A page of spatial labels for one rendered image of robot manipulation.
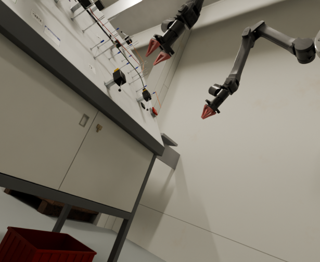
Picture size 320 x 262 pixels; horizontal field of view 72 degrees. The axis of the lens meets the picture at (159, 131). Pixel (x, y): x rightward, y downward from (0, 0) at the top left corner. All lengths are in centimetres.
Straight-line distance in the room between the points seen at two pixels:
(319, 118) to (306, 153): 40
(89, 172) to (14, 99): 45
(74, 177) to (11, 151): 29
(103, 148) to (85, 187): 20
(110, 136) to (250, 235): 175
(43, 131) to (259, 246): 206
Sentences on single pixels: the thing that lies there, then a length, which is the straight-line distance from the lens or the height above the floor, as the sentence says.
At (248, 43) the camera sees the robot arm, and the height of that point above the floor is 155.
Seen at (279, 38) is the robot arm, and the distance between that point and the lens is 146.
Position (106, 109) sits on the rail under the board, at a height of 81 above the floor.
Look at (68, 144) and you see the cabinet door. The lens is 101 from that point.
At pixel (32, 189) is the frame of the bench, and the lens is 98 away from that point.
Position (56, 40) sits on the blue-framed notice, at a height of 92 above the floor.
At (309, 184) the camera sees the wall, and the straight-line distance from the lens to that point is 245.
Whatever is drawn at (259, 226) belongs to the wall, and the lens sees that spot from 244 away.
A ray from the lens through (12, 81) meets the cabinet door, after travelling 90.
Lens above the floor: 47
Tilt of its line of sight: 19 degrees up
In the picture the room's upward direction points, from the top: 21 degrees clockwise
